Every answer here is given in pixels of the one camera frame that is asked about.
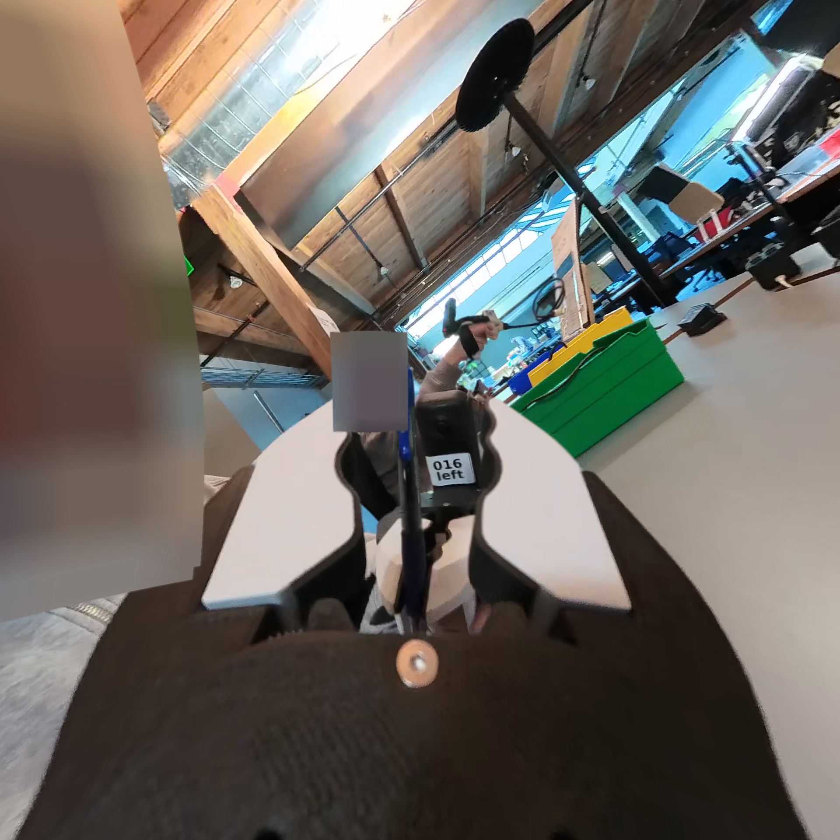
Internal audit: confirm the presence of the yellow plastic bin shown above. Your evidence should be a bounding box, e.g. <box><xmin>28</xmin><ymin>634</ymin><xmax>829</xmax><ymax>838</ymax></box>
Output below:
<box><xmin>528</xmin><ymin>307</ymin><xmax>634</xmax><ymax>388</ymax></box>

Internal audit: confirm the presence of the light grey desk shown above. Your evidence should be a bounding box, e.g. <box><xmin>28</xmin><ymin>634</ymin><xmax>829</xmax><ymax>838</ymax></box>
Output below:
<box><xmin>564</xmin><ymin>269</ymin><xmax>840</xmax><ymax>828</ymax></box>

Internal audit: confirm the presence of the small black device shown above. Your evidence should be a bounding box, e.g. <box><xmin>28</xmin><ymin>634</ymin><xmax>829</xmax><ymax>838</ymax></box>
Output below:
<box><xmin>678</xmin><ymin>303</ymin><xmax>728</xmax><ymax>337</ymax></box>

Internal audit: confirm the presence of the person's grey sweatshirt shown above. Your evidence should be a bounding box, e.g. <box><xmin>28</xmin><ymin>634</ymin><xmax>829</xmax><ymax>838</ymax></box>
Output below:
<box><xmin>0</xmin><ymin>594</ymin><xmax>127</xmax><ymax>840</ymax></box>

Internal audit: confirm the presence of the black docking block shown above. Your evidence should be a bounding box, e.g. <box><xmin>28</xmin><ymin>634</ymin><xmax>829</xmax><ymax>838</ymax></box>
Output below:
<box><xmin>745</xmin><ymin>243</ymin><xmax>803</xmax><ymax>291</ymax></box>

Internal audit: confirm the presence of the red storage box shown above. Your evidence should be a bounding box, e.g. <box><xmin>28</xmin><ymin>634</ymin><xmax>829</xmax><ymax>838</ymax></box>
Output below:
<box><xmin>696</xmin><ymin>210</ymin><xmax>744</xmax><ymax>245</ymax></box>

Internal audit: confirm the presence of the wire cable tray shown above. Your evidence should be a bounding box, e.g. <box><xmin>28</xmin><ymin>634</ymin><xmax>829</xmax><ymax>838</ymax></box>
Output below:
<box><xmin>200</xmin><ymin>366</ymin><xmax>329</xmax><ymax>389</ymax></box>

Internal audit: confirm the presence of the metal air duct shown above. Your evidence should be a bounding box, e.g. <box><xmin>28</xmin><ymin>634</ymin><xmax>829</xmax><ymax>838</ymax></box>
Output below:
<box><xmin>150</xmin><ymin>66</ymin><xmax>370</xmax><ymax>214</ymax></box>

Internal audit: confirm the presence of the green plastic bin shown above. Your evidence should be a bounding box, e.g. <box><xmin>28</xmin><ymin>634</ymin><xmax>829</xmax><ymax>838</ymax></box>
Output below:
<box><xmin>511</xmin><ymin>319</ymin><xmax>685</xmax><ymax>458</ymax></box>

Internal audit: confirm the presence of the beige-backed chair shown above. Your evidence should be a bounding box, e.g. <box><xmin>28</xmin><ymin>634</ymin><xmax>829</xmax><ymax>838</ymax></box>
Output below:
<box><xmin>640</xmin><ymin>164</ymin><xmax>727</xmax><ymax>225</ymax></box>

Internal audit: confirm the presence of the blue ballpoint pen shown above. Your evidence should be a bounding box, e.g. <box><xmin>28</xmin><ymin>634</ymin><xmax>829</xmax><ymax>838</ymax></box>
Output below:
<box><xmin>394</xmin><ymin>367</ymin><xmax>431</xmax><ymax>635</ymax></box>

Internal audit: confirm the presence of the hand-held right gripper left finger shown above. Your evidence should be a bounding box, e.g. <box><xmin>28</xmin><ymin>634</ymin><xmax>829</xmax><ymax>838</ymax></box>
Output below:
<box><xmin>200</xmin><ymin>402</ymin><xmax>367</xmax><ymax>611</ymax></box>

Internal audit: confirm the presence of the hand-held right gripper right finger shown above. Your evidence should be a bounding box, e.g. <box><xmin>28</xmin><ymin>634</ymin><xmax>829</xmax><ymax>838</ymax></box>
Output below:
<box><xmin>469</xmin><ymin>395</ymin><xmax>635</xmax><ymax>613</ymax></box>

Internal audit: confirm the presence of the blue plastic bin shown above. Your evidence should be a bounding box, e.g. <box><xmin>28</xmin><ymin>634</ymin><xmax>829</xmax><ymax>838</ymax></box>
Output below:
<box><xmin>508</xmin><ymin>348</ymin><xmax>559</xmax><ymax>396</ymax></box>

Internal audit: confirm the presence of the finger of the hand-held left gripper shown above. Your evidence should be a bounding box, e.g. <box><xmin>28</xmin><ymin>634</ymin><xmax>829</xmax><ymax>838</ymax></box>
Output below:
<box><xmin>373</xmin><ymin>518</ymin><xmax>413</xmax><ymax>616</ymax></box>
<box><xmin>421</xmin><ymin>517</ymin><xmax>476</xmax><ymax>619</ymax></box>

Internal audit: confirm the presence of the black pole stand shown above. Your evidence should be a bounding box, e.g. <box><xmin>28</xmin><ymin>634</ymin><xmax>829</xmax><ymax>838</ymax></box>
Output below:
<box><xmin>455</xmin><ymin>18</ymin><xmax>669</xmax><ymax>308</ymax></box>

